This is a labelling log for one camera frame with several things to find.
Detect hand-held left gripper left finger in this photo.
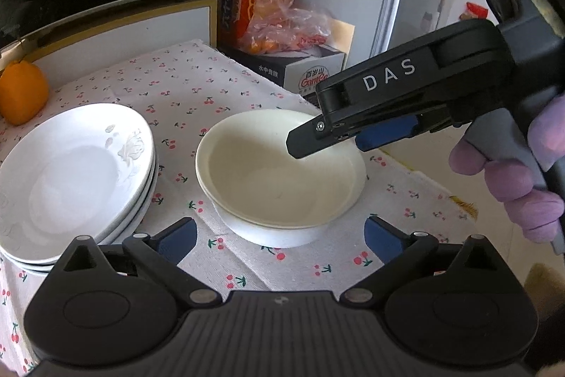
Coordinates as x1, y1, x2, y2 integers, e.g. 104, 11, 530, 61
62, 217, 222, 308

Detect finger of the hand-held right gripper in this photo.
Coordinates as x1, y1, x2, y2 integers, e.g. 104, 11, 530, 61
286, 19, 516, 160
355, 103, 473, 153

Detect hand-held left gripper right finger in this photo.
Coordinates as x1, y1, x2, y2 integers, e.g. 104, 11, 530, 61
340, 216, 501, 308

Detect large white bowl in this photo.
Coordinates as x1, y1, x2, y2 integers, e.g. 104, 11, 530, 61
212, 200, 329, 249

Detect white floral plate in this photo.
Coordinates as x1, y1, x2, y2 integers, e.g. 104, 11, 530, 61
0, 103, 155, 264

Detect person's right hand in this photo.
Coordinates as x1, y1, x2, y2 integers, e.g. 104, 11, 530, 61
449, 94, 565, 246

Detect brown cardboard sheet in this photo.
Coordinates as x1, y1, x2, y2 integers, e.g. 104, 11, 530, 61
327, 19, 356, 72

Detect white cardboard box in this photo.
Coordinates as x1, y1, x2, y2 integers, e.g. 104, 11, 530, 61
221, 43, 347, 96

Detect plastic bag of oranges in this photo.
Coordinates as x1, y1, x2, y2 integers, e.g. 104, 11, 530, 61
240, 0, 334, 55

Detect cherry print tablecloth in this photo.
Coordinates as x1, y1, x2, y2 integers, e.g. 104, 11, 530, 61
0, 39, 480, 377

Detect orange without leaves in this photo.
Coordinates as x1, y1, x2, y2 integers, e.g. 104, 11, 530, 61
0, 60, 49, 126

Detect wooden microwave stand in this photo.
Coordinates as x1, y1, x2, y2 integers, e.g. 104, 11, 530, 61
0, 0, 220, 66

